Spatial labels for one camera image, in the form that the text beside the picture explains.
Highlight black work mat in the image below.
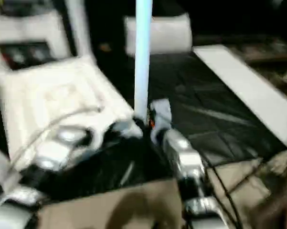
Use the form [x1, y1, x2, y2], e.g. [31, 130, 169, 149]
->
[0, 50, 287, 203]

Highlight white flat board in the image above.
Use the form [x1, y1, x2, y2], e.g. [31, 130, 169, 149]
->
[192, 44, 287, 149]

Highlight black tall cabinet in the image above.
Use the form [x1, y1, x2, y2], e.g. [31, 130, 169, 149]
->
[62, 0, 137, 72]

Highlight white glass-door cabinet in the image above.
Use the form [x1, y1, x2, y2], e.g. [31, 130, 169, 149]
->
[0, 13, 74, 70]

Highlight brown woven basket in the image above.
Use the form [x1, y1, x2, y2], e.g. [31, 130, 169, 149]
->
[252, 164, 287, 229]

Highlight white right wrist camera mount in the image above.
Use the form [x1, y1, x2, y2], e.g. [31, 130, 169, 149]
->
[149, 98, 173, 144]

